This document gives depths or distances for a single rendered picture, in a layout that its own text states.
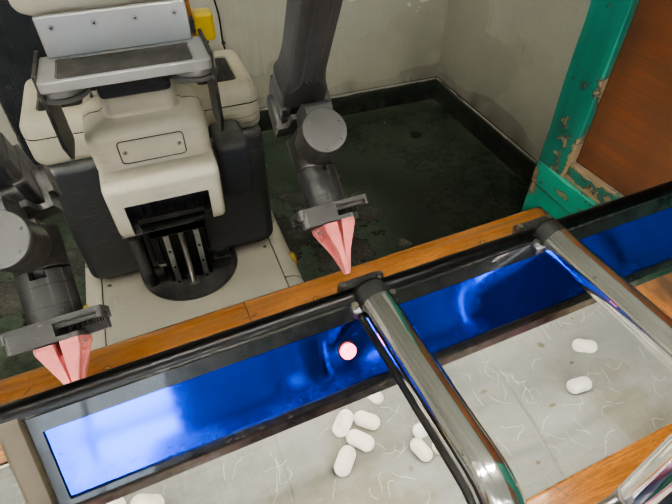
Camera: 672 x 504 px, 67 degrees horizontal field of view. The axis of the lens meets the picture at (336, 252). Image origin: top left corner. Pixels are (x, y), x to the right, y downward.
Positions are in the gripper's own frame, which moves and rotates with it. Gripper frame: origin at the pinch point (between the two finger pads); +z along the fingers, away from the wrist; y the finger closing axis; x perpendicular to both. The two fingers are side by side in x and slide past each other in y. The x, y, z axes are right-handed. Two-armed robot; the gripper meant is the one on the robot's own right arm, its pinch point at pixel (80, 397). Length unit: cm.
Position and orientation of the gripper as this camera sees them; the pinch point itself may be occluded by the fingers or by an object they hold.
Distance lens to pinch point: 65.1
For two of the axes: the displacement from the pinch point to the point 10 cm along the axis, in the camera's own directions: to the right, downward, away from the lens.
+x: -2.5, 1.3, 9.6
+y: 9.2, -2.9, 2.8
